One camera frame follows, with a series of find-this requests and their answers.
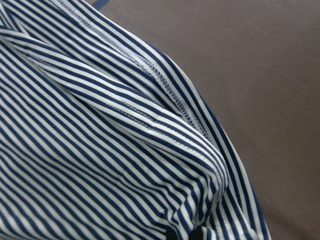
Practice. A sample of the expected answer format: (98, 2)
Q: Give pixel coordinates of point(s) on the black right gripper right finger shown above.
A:
(199, 233)

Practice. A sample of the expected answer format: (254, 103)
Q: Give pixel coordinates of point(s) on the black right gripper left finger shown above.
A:
(170, 234)

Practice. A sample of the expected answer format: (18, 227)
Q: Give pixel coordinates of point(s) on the navy white striped polo shirt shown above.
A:
(103, 137)

